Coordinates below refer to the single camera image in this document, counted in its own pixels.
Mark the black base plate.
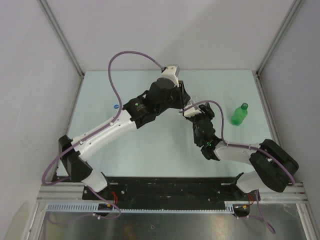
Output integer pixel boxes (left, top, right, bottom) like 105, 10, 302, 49
82, 177, 254, 207

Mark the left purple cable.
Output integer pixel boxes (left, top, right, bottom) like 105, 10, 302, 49
41, 50, 166, 224

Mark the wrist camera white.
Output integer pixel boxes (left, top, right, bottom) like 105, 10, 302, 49
161, 65, 180, 87
182, 100, 202, 118

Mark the aluminium corner post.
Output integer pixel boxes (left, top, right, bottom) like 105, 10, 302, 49
37, 0, 85, 79
255, 0, 304, 76

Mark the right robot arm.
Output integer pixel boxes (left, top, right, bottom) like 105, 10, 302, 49
183, 101, 299, 201

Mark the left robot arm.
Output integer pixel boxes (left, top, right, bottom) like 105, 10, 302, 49
58, 77, 191, 200

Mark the clear plastic bottle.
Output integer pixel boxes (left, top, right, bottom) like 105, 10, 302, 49
188, 95, 202, 105

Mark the left aluminium corner post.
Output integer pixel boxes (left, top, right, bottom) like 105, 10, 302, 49
37, 0, 85, 79

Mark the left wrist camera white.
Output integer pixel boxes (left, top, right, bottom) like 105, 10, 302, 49
161, 65, 180, 87

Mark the green bottle cap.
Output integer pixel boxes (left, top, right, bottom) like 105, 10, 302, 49
240, 103, 249, 110

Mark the green plastic bottle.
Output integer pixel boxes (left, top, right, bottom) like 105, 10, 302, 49
231, 106, 248, 126

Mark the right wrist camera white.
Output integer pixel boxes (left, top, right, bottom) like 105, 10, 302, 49
182, 100, 202, 118

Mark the grey slotted cable duct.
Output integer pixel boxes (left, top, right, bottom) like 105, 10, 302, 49
46, 202, 234, 214

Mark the right aluminium corner post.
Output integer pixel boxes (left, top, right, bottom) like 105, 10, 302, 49
255, 0, 304, 76

